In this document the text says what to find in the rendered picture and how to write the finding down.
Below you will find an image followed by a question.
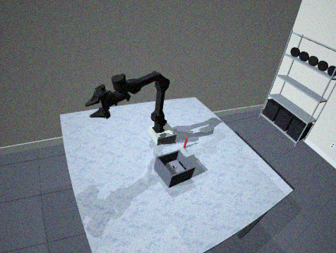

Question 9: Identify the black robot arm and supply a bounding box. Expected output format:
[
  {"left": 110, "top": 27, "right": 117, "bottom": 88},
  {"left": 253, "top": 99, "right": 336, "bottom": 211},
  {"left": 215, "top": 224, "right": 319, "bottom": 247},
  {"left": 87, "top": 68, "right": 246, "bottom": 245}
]
[{"left": 112, "top": 71, "right": 170, "bottom": 133}]

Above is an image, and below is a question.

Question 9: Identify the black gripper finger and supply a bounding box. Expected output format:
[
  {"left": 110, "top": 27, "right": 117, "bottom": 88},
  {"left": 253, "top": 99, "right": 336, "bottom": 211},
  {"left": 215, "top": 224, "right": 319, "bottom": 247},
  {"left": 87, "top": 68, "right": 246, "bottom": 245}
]
[
  {"left": 85, "top": 92, "right": 100, "bottom": 106},
  {"left": 90, "top": 107, "right": 105, "bottom": 118}
]

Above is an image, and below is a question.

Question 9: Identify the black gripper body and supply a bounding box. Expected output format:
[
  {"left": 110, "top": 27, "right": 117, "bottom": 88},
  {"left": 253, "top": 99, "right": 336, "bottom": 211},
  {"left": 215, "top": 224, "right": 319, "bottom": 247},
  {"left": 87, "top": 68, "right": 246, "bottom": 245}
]
[{"left": 95, "top": 86, "right": 119, "bottom": 119}]

